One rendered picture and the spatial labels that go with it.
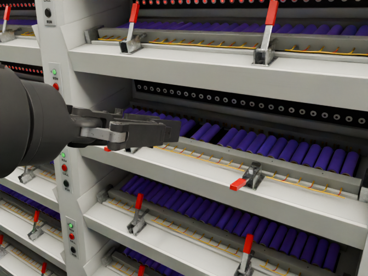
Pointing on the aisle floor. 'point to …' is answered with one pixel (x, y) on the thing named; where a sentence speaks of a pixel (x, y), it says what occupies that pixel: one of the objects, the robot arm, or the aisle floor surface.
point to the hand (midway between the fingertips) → (153, 128)
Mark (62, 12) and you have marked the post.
